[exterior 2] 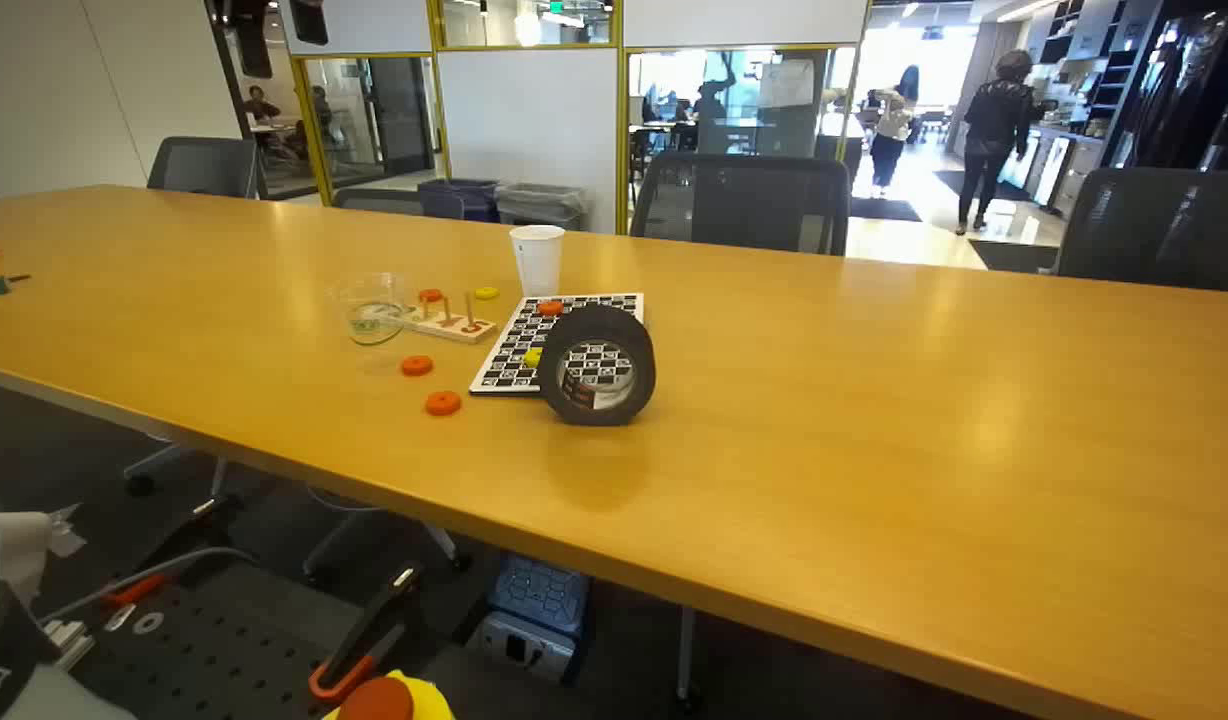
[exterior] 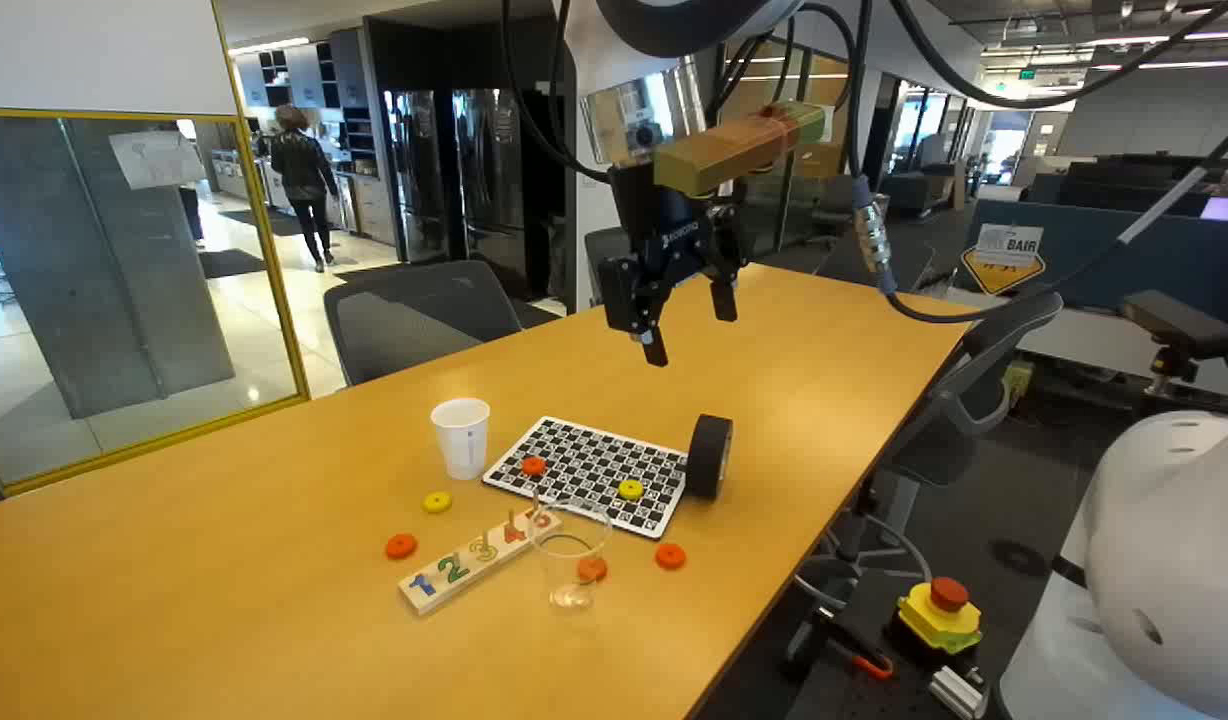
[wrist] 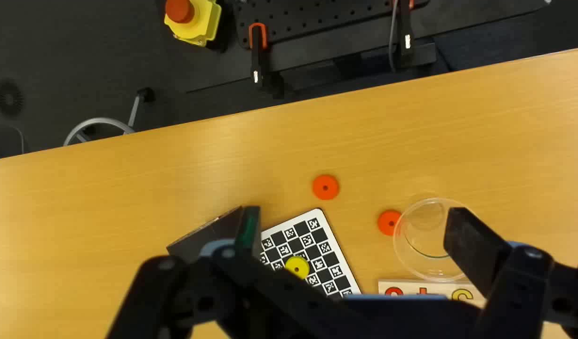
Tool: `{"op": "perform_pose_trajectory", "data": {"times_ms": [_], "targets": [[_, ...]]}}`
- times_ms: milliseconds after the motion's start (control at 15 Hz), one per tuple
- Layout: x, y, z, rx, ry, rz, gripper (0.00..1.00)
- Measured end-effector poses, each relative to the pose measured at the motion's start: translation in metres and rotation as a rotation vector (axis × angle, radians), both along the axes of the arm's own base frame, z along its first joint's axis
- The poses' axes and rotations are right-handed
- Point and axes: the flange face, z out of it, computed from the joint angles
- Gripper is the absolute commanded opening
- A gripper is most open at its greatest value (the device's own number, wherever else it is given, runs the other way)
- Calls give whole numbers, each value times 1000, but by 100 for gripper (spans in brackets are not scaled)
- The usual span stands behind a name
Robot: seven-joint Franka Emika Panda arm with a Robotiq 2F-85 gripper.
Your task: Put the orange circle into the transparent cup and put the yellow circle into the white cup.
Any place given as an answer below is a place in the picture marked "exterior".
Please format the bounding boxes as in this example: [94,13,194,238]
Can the white paper cup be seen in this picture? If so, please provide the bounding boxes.
[426,397,495,485]

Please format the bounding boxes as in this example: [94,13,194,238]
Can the wrist mounted camera bar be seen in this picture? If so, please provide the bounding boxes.
[648,101,830,199]

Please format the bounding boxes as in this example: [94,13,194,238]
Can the yellow red emergency stop button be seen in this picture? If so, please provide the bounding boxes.
[896,570,987,658]

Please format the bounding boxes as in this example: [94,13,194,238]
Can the person in dark clothes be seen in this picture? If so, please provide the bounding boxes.
[267,103,345,277]

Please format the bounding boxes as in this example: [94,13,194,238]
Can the yellow white sign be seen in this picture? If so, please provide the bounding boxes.
[961,219,1052,300]

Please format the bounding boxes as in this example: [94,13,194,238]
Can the black white marker board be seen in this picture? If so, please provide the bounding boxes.
[481,413,691,545]

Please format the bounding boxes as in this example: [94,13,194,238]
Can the yellow framed glass partition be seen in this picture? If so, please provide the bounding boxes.
[0,103,312,499]

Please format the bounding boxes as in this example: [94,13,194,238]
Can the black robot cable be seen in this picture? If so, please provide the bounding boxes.
[823,0,1228,331]

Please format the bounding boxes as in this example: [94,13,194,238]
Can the black glass doors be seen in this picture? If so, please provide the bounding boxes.
[367,16,570,305]

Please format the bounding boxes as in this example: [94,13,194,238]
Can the wooden number peg board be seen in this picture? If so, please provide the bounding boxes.
[394,499,563,620]

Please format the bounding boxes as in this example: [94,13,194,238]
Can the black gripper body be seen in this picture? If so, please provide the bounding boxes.
[606,163,747,278]

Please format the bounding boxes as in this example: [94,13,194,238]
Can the black clamp orange grip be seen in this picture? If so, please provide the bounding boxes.
[823,634,901,688]

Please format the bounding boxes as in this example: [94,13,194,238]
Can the blue office divider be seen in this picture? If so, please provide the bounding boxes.
[967,194,1228,331]

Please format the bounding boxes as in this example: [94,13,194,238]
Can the black office chair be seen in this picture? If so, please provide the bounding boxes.
[865,278,1068,536]

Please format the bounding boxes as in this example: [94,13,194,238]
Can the transparent plastic cup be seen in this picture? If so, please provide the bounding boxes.
[534,527,613,617]

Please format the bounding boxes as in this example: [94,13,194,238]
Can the dark grey office chair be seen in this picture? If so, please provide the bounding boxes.
[319,256,526,392]

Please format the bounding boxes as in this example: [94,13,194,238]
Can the white paper sign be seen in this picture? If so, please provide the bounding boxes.
[102,122,210,193]

